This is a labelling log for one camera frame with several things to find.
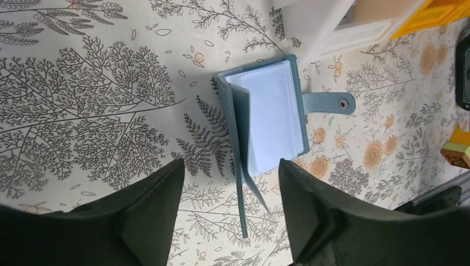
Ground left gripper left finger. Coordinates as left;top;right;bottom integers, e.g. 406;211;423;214
1;159;185;265

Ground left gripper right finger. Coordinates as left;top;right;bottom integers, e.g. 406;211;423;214
279;159;469;265

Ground blue card holder wallet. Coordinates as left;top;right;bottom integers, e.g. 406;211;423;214
214;54;356;238

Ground white card storage bin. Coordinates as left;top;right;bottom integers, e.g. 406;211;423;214
273;0;424;62

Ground yellow card storage bin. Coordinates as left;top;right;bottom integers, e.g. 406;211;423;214
390;0;469;40

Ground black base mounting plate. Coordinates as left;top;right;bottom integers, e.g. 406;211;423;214
395;186;462;216

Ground small yellow green block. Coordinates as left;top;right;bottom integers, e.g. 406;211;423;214
441;125;469;169

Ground black hard case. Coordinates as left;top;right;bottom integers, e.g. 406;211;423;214
455;35;469;111

